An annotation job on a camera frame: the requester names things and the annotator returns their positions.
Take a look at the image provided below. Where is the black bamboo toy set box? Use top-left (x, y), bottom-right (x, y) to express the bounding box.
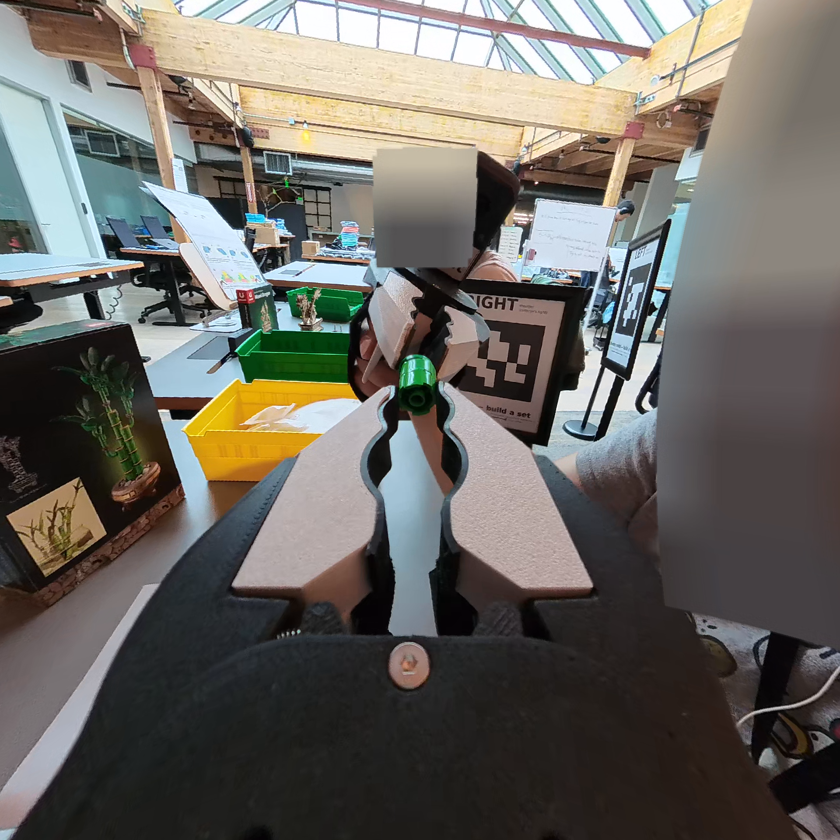
top-left (0, 321), bottom-right (186, 609)

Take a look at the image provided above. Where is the white wood-edged table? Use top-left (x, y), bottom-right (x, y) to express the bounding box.
top-left (0, 252), bottom-right (145, 324)

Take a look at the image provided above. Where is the large green plastic bin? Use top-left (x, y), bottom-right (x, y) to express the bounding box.
top-left (234, 329), bottom-right (357, 384)

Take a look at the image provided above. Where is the marker sign on floor stand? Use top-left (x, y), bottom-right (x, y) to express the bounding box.
top-left (564, 219), bottom-right (673, 442)

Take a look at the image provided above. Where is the black office chair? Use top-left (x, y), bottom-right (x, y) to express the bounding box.
top-left (133, 261), bottom-right (212, 327)

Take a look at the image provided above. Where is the tilted instruction board on stand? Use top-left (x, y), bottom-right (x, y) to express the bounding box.
top-left (140, 181), bottom-right (269, 312)

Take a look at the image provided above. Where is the white cable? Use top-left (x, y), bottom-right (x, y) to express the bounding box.
top-left (736, 681), bottom-right (836, 728)

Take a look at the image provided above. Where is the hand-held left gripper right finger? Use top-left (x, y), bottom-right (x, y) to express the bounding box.
top-left (433, 384), bottom-right (595, 635)

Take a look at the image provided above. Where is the grey desk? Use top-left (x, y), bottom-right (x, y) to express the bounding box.
top-left (0, 412), bottom-right (578, 809)

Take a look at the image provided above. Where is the yellow plastic bin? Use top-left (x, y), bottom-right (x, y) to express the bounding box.
top-left (182, 378), bottom-right (363, 483)

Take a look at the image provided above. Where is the white plastic bag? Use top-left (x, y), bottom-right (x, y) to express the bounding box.
top-left (239, 399), bottom-right (361, 435)

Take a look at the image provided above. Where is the small green plastic bin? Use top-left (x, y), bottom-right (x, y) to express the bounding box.
top-left (286, 285), bottom-right (365, 323)

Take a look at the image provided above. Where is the person's right hand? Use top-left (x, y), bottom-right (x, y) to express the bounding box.
top-left (354, 331), bottom-right (399, 403)

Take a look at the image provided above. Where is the dark grey table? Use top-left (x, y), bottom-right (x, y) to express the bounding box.
top-left (145, 303), bottom-right (358, 421)

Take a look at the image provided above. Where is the small black toy set box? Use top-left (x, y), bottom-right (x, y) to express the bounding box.
top-left (236, 285), bottom-right (280, 333)

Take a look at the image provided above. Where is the whiteboard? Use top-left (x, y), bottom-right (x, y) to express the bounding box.
top-left (524, 198), bottom-right (618, 273)

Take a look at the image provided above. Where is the framed marker sign board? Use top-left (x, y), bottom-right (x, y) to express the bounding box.
top-left (458, 278), bottom-right (587, 448)

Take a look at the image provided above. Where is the green round toy brick piece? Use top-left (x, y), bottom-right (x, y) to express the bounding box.
top-left (397, 354), bottom-right (438, 416)

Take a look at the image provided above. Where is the black strap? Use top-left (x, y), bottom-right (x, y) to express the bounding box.
top-left (750, 631), bottom-right (803, 765)

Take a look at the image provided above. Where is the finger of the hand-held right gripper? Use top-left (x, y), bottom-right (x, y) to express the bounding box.
top-left (369, 269), bottom-right (422, 370)
top-left (435, 305), bottom-right (491, 383)

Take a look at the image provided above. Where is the cartoon printed cloth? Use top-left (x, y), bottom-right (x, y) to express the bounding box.
top-left (688, 613), bottom-right (840, 840)

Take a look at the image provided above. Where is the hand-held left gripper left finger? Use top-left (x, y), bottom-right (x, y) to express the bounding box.
top-left (231, 386), bottom-right (397, 635)

